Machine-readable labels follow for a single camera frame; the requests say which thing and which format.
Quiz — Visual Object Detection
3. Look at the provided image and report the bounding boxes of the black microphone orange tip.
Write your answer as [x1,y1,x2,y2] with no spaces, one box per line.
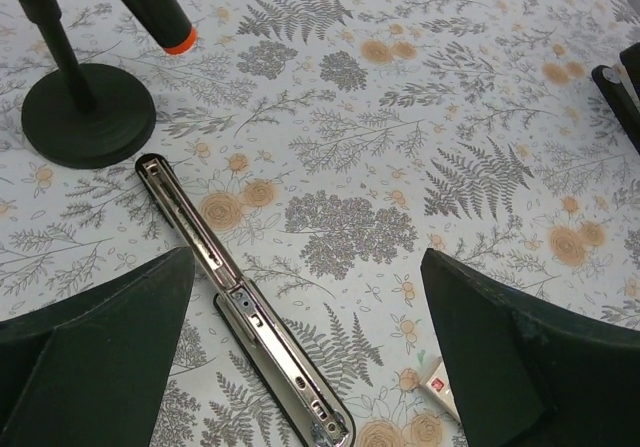
[121,0,197,55]

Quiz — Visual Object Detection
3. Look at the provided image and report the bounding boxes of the grey black stapler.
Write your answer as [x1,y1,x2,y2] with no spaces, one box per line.
[135,153,356,446]

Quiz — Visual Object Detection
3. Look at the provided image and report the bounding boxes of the black microphone stand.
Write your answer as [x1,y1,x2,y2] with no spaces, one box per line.
[18,0,156,169]

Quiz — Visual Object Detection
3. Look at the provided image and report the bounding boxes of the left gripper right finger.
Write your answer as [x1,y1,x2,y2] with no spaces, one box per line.
[421,249,639,446]

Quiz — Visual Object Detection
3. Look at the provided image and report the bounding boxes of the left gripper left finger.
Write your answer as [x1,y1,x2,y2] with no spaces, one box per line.
[1,248,195,446]

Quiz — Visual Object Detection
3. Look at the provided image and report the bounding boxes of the staple box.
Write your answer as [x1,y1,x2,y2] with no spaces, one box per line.
[419,356,462,424]

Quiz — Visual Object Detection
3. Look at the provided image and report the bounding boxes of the floral patterned table mat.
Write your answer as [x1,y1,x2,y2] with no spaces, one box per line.
[1,0,639,446]

